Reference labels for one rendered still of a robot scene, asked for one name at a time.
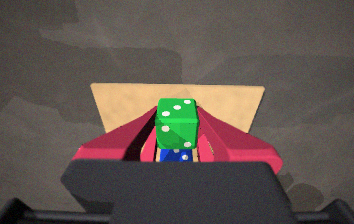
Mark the tan flat mat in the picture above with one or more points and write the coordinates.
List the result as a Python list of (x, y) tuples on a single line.
[(120, 103)]

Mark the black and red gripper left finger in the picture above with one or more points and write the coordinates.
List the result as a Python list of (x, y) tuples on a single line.
[(125, 142)]

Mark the blue dice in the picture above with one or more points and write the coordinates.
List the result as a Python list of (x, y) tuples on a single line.
[(176, 155)]

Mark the green dice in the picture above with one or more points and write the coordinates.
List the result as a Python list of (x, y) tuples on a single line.
[(177, 123)]

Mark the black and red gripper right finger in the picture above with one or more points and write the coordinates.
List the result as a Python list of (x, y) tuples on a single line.
[(231, 144)]

